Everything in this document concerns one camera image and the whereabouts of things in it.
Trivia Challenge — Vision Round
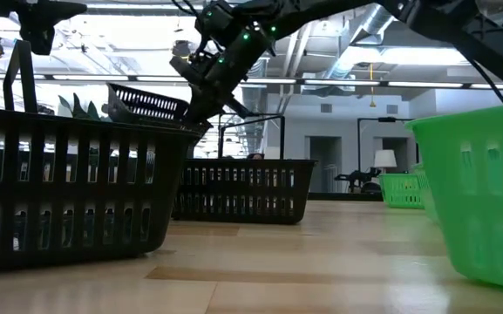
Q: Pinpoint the green plastic lattice basket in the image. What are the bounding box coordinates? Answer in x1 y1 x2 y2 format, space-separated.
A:
409 163 443 226
404 101 503 294
378 173 426 209

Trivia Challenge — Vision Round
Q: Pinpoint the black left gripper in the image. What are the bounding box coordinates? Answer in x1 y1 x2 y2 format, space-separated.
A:
17 0 89 56

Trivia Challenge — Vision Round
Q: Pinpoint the yellow hanging cord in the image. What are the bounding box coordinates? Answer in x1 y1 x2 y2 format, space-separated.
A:
367 63 377 109

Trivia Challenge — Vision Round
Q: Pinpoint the artificial green plant white pot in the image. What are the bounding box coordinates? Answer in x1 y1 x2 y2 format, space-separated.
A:
57 93 113 123

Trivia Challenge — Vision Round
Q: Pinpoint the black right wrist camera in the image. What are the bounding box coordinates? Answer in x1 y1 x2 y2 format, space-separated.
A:
169 54 207 86

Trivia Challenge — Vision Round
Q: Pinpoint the white shade table lamp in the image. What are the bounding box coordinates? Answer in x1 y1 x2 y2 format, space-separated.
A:
372 149 398 175

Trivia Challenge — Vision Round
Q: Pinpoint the silver ceiling air duct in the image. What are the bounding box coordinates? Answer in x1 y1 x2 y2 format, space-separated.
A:
320 3 398 82

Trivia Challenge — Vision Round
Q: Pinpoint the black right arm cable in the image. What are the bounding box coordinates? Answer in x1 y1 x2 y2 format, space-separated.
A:
467 57 503 106

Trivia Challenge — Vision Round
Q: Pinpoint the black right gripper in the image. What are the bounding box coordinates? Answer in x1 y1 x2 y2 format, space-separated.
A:
186 26 275 127

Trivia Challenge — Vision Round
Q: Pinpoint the black plastic lattice basket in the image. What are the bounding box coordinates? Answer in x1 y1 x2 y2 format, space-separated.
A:
0 106 212 275
171 158 318 226
105 81 212 131

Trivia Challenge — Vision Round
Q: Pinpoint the black metal background frame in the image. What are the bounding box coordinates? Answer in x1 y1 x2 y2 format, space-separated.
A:
357 116 421 175

